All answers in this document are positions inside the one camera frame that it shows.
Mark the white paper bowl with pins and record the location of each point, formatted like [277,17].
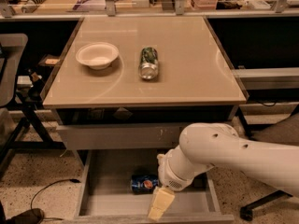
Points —
[97,56]

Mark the closed grey top drawer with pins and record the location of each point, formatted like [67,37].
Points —
[121,136]

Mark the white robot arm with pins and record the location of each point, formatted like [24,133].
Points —
[203,146]

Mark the dark chair left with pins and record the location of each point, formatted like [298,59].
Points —
[12,47]

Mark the blue pepsi can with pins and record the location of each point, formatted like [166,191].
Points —
[144,184]

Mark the grey office chair right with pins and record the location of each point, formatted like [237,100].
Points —
[280,161]

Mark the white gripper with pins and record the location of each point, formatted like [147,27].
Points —
[168,175]

